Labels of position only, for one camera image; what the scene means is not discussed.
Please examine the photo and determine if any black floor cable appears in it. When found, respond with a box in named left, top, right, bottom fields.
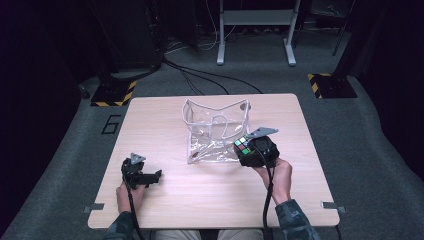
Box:
left=162, top=57, right=264, bottom=96

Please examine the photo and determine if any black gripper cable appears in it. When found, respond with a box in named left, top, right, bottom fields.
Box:
left=253, top=141, right=276, bottom=240
left=121, top=168, right=146, bottom=240

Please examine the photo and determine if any person's left leg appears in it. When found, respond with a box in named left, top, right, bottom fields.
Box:
left=154, top=228, right=203, bottom=240

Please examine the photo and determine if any black stand pole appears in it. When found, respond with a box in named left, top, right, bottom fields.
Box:
left=332, top=0, right=356, bottom=57

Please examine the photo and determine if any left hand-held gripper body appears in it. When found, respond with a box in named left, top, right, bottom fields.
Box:
left=120, top=152, right=150, bottom=191

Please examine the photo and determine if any person's right hand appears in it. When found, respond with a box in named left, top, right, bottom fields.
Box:
left=252, top=157, right=294, bottom=206

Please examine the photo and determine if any person's leg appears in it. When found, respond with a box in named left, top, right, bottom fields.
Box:
left=154, top=228, right=203, bottom=240
left=216, top=228, right=265, bottom=240

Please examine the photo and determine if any grey table bracket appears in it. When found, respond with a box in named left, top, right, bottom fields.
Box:
left=320, top=200, right=347, bottom=215
left=83, top=202, right=105, bottom=214

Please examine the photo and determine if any white hanging cable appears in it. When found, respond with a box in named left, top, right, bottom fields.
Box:
left=198, top=0, right=222, bottom=52

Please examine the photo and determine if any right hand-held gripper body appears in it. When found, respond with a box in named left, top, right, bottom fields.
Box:
left=245, top=126, right=281, bottom=169

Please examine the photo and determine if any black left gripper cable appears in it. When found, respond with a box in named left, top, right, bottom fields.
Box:
left=121, top=168, right=146, bottom=240

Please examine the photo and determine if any dark cabinet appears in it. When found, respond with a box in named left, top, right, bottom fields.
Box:
left=89, top=0, right=165, bottom=73

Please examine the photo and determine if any person's left hand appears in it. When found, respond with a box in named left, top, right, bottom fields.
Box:
left=115, top=182, right=147, bottom=215

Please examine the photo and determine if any white metal desk frame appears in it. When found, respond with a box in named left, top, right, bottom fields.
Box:
left=216, top=0, right=303, bottom=67

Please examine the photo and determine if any clear plastic bag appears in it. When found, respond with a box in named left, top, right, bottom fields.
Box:
left=181, top=98, right=252, bottom=165

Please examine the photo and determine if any colourful puzzle cube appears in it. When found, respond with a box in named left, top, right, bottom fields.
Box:
left=233, top=134, right=254, bottom=157

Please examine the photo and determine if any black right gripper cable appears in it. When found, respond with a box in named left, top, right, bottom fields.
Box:
left=253, top=141, right=276, bottom=240

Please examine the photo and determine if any person's right leg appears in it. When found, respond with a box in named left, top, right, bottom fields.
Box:
left=216, top=228, right=265, bottom=240

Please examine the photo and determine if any black base with striped edge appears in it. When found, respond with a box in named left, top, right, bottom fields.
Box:
left=90, top=79, right=138, bottom=108
left=307, top=73, right=358, bottom=100

